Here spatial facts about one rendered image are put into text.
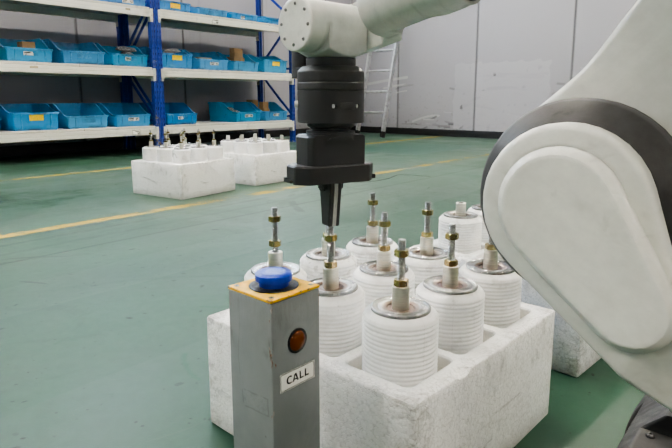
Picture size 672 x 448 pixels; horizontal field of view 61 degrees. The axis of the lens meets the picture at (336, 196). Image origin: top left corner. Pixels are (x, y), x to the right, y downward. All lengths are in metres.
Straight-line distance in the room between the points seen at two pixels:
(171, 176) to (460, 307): 2.40
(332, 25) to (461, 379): 0.46
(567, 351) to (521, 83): 6.41
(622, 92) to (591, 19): 6.83
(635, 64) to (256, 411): 0.48
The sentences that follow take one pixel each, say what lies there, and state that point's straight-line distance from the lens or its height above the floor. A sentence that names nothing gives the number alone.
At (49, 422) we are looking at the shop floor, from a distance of 1.08.
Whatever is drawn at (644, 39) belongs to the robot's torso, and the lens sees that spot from 0.43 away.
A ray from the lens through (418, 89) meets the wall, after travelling 8.14.
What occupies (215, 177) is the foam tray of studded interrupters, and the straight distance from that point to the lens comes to 3.15.
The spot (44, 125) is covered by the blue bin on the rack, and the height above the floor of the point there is 0.29.
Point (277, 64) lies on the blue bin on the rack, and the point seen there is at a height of 0.88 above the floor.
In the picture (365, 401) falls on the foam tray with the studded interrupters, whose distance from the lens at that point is 0.72.
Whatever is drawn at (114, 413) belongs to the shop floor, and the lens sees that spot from 1.07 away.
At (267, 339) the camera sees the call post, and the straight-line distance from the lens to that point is 0.60.
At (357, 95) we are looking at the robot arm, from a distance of 0.74.
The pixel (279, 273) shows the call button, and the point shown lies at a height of 0.33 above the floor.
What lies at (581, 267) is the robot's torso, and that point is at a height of 0.41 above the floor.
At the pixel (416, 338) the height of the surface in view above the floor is 0.23.
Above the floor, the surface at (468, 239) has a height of 0.21.
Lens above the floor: 0.51
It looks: 10 degrees down
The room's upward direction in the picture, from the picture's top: straight up
